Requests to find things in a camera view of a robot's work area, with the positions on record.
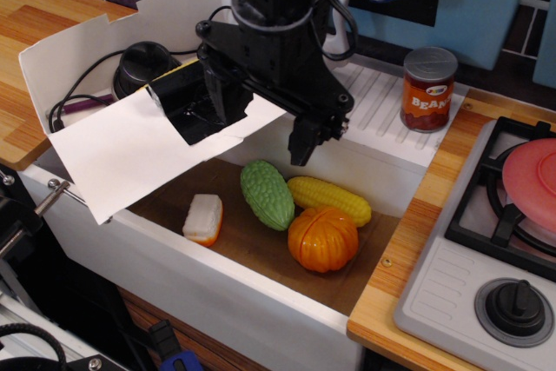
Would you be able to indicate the white orange toy sushi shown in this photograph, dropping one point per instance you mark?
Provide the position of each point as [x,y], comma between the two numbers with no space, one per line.
[204,219]

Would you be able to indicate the purple pen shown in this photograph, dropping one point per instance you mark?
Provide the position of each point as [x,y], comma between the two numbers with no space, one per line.
[87,102]

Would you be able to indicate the green toy bitter gourd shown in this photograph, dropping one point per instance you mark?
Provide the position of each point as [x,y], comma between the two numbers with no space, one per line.
[267,194]

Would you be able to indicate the teal storage bin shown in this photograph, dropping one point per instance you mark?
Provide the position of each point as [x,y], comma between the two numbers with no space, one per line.
[474,30]

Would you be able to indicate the grey toy faucet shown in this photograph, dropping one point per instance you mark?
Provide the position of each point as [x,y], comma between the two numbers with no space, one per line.
[337,43]

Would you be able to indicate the black stove knob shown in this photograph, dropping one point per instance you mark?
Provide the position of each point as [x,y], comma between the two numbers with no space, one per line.
[515,313]

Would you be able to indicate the orange toy pumpkin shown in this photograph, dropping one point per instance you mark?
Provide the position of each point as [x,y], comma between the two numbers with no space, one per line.
[323,239]

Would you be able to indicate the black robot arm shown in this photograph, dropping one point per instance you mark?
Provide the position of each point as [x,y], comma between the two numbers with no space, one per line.
[274,9]

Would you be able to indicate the yellow toy corn cob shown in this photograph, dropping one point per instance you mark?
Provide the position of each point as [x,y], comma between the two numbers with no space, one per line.
[309,192]

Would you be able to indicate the white cardboard mask box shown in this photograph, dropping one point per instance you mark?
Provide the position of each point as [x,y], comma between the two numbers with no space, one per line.
[119,154]

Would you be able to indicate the blue handled tool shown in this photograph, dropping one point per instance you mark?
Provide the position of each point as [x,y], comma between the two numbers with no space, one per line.
[166,344]

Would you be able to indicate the white toy sink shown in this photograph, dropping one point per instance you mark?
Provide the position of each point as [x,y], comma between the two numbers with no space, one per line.
[245,291]

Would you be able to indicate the metal clamp screw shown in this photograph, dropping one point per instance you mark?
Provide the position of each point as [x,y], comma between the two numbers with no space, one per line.
[57,190]

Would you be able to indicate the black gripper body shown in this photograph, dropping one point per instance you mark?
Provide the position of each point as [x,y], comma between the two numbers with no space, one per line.
[283,60]

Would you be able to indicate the black stove grate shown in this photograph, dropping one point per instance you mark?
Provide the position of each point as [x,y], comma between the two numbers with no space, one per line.
[486,220]

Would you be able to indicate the black round device in box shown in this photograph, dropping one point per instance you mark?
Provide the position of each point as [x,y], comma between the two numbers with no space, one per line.
[140,64]

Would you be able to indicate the grey toy stove top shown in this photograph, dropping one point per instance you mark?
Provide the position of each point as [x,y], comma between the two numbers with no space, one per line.
[437,304]

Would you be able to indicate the pink pot lid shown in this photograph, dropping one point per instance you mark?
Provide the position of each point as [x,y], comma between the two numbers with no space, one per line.
[528,177]

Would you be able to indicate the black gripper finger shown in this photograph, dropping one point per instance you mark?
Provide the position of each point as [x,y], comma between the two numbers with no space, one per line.
[223,80]
[311,130]

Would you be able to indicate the orange beans can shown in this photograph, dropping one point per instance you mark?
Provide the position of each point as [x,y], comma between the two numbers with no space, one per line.
[427,88]

